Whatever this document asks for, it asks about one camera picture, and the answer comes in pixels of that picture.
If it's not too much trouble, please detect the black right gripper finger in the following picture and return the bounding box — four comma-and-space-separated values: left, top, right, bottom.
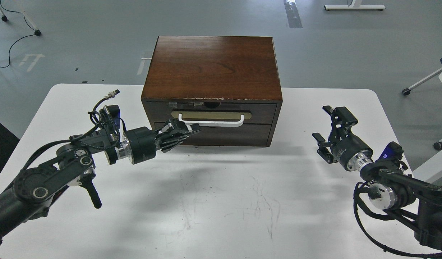
312, 133, 337, 164
322, 105, 358, 141

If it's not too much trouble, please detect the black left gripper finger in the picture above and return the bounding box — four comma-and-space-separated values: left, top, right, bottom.
159, 125, 201, 153
156, 119, 193, 139

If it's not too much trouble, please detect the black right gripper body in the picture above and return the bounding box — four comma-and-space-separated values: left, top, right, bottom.
331, 135, 373, 172

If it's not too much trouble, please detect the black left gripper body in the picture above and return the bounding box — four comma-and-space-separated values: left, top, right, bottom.
125, 127, 157, 164

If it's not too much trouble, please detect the wooden drawer with white handle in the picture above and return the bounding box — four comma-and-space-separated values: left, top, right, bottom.
143, 101, 277, 124

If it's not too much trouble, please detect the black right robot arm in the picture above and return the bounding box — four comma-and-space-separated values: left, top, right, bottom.
312, 105, 442, 259

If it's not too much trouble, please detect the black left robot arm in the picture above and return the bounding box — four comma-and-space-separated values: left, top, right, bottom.
0, 90, 201, 244

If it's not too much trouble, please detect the dark wooden drawer cabinet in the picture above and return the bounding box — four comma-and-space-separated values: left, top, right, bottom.
141, 36, 283, 146

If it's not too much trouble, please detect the white chair leg with caster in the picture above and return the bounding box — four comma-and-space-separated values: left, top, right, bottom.
402, 67, 442, 96

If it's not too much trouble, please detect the white table base foot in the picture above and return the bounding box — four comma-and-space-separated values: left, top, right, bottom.
323, 0, 386, 10

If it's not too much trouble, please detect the white stand leg with caster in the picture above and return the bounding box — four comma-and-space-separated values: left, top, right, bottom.
0, 0, 42, 36

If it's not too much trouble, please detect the black cable on floor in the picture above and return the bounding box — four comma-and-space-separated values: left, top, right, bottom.
0, 0, 36, 68

